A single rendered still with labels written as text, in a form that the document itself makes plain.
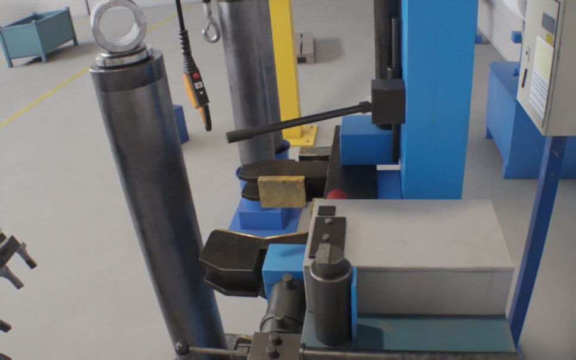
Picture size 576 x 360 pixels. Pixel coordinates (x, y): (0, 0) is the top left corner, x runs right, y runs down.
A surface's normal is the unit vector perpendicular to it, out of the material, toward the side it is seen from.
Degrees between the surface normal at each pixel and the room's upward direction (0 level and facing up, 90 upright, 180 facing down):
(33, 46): 90
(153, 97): 90
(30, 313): 0
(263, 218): 90
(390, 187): 0
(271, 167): 0
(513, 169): 90
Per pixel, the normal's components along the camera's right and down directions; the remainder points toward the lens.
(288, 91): -0.15, 0.51
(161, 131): 0.76, 0.27
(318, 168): -0.09, -0.86
